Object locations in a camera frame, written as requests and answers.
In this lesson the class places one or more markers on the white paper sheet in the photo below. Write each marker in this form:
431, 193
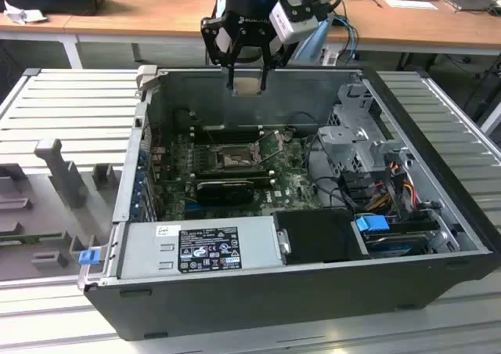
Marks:
411, 4

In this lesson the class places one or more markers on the black rating label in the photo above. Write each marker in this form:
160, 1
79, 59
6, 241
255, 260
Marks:
209, 248

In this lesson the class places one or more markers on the metal disk bay cage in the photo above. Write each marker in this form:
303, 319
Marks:
344, 138

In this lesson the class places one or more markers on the dark tablet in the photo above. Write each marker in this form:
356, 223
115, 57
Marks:
469, 3

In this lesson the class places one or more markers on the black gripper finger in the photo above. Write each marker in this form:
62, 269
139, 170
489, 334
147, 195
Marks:
209, 37
281, 54

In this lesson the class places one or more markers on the blue plastic case latch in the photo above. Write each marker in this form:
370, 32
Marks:
88, 258

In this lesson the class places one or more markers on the hard disk drive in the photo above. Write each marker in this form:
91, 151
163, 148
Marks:
395, 244

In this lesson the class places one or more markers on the blue disk carrier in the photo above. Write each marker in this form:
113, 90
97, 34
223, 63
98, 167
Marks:
370, 225

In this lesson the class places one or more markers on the coin battery holder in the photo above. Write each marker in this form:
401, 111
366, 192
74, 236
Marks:
289, 135

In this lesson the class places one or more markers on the green motherboard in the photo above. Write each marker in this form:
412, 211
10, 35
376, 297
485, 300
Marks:
289, 181

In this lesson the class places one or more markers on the black RAM slot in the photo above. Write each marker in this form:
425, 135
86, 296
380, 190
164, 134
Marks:
235, 178
242, 129
235, 138
235, 170

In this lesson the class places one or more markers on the black open PC case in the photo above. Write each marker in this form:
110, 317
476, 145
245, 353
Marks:
254, 303

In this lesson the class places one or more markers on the crumpled white paper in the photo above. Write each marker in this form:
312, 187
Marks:
21, 13

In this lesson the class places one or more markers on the white power strip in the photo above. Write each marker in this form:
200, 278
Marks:
330, 57

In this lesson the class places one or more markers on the green RAM stick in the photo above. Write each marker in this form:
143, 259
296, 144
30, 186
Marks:
31, 237

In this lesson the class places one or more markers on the thin metal locking lever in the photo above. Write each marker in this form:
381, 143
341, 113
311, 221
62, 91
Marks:
211, 138

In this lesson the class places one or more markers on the CPU socket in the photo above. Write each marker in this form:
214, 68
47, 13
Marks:
231, 158

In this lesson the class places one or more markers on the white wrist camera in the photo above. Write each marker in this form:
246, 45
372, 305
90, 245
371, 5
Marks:
289, 27

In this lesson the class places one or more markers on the blue expansion slot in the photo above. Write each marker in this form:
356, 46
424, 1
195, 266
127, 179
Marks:
195, 208

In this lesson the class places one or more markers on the black cylindrical capacitor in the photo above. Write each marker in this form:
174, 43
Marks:
182, 118

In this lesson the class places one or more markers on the grey parts rack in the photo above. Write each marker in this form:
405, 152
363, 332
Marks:
58, 213

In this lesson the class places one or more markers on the black graphics card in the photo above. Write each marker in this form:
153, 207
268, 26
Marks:
223, 193

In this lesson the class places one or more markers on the wooden desk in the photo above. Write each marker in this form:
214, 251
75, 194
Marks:
156, 17

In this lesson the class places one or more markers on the black plastic shroud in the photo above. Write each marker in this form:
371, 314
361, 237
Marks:
321, 234

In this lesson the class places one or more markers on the silver square CPU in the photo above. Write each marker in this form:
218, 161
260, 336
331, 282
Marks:
246, 85

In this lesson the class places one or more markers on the silver power supply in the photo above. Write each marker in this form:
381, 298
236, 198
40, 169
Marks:
145, 248

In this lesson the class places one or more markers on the white table leg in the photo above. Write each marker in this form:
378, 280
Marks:
491, 121

